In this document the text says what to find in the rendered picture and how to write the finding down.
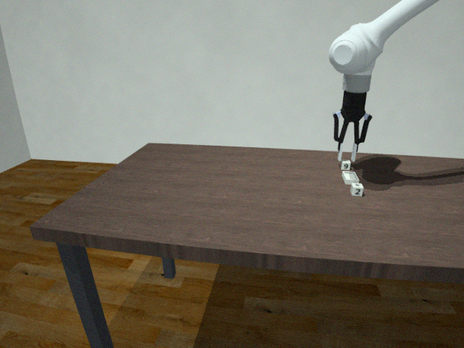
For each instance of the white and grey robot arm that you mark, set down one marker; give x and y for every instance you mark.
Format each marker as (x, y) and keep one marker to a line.
(353, 51)

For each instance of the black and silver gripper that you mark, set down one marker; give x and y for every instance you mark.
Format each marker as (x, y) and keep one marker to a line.
(350, 114)

